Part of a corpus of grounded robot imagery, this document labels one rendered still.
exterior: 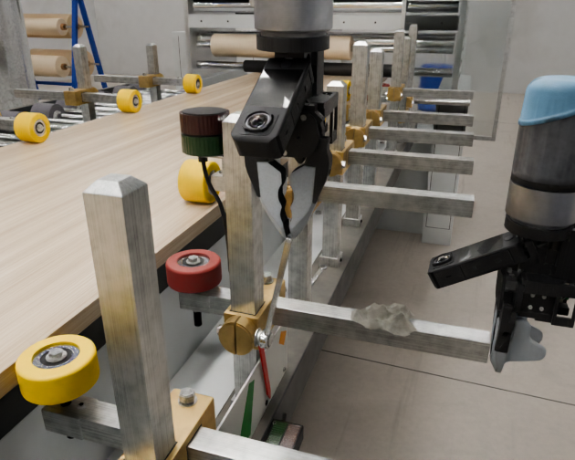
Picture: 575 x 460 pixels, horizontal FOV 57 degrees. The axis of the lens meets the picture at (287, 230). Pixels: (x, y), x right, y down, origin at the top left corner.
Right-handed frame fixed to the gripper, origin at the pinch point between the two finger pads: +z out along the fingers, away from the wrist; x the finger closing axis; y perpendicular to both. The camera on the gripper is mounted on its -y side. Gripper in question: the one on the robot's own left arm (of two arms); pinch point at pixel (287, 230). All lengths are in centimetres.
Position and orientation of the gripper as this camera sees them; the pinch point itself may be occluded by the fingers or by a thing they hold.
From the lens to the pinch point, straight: 57.7
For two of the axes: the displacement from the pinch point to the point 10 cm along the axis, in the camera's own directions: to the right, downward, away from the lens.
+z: 0.1, 9.0, 4.3
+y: 3.2, -4.1, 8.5
